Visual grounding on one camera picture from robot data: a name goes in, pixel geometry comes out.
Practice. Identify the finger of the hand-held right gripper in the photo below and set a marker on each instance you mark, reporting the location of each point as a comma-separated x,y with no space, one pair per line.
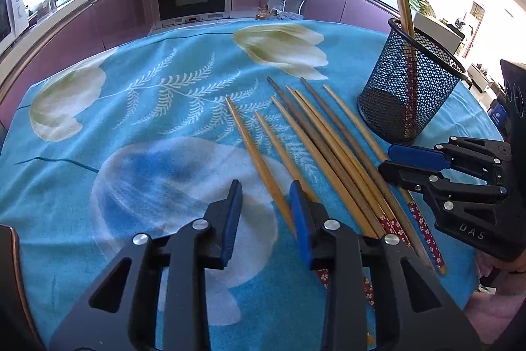
404,175
415,155

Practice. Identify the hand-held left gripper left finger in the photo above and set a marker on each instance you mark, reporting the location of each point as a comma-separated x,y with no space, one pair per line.
232,219

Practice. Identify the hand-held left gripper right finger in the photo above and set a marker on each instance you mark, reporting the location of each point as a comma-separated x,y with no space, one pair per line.
298,219

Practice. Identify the bunch of wooden chopsticks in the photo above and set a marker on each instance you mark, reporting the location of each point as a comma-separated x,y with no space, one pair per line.
349,178

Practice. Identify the black mesh utensil holder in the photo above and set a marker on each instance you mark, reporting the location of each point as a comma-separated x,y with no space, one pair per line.
390,96

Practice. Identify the person's right forearm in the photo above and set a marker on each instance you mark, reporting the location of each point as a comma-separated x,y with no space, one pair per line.
497,314

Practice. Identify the long curved bamboo chopstick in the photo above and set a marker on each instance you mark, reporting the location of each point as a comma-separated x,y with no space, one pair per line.
403,18
411,22

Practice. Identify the blue floral blanket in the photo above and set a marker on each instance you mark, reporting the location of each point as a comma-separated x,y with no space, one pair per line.
123,108

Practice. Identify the cooking oil bottle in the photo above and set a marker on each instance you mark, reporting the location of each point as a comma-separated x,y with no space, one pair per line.
267,13

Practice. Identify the brown chair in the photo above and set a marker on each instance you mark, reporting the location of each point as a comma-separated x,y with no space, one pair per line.
12,285

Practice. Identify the purple kitchen cabinets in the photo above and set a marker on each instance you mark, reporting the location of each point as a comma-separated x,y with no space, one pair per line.
123,14

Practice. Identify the white microwave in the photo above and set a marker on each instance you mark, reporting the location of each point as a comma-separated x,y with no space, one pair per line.
12,14

